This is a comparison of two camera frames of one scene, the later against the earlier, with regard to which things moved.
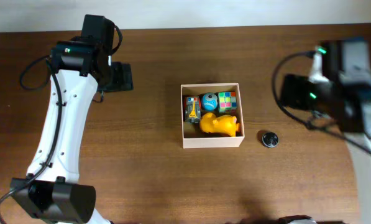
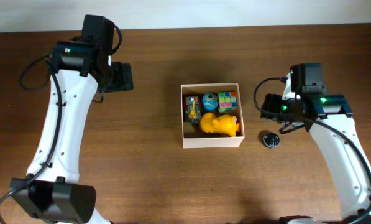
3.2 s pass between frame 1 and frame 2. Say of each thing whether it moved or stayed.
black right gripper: moved
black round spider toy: stayed
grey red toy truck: stayed
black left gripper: stayed
